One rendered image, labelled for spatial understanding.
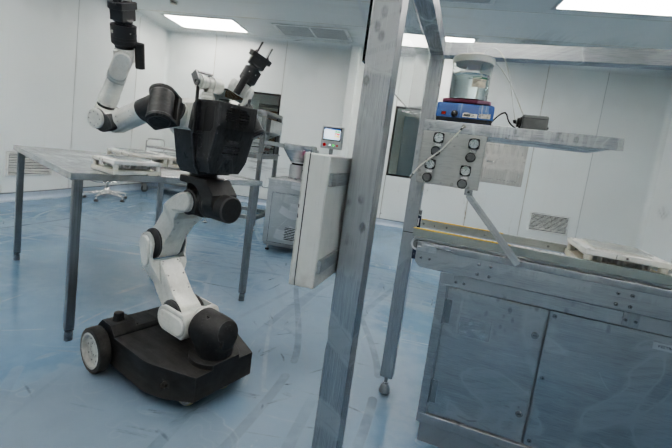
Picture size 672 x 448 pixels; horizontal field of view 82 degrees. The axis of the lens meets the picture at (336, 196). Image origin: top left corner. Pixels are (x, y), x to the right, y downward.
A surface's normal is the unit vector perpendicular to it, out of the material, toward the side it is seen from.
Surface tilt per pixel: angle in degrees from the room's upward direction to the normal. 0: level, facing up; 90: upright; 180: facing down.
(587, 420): 89
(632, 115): 90
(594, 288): 90
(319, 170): 90
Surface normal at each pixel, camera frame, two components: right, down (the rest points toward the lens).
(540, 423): -0.32, 0.07
